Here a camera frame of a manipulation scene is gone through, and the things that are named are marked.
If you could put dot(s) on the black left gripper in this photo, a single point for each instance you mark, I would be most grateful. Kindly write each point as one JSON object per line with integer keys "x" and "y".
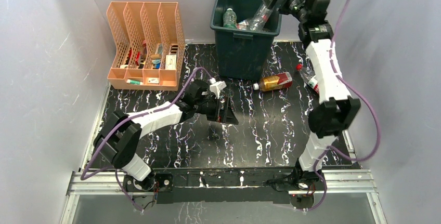
{"x": 225, "y": 115}

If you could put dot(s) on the clear bottle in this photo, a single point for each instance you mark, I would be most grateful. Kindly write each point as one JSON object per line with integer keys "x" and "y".
{"x": 258, "y": 21}

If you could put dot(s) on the red label water bottle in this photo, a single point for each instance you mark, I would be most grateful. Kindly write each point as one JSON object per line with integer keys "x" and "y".
{"x": 243, "y": 25}

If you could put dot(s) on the green tea bottle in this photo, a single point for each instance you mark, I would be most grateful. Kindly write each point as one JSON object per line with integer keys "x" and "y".
{"x": 230, "y": 19}

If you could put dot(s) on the gold red label bottle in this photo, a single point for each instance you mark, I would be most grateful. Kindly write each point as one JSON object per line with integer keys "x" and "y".
{"x": 274, "y": 82}

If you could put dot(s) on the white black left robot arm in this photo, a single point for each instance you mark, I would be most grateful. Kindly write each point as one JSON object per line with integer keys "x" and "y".
{"x": 118, "y": 140}

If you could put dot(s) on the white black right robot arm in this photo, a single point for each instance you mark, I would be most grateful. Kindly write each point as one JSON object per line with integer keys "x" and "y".
{"x": 337, "y": 108}

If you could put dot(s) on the dark green plastic bin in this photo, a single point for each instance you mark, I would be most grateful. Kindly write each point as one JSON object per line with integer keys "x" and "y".
{"x": 242, "y": 53}

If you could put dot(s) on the small white card box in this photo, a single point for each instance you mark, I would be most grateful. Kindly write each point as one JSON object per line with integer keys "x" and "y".
{"x": 153, "y": 80}

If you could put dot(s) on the orange plastic file organizer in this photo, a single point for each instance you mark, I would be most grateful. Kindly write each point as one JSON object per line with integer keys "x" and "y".
{"x": 149, "y": 41}

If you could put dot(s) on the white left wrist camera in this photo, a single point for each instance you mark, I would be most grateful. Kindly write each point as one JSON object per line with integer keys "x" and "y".
{"x": 216, "y": 87}

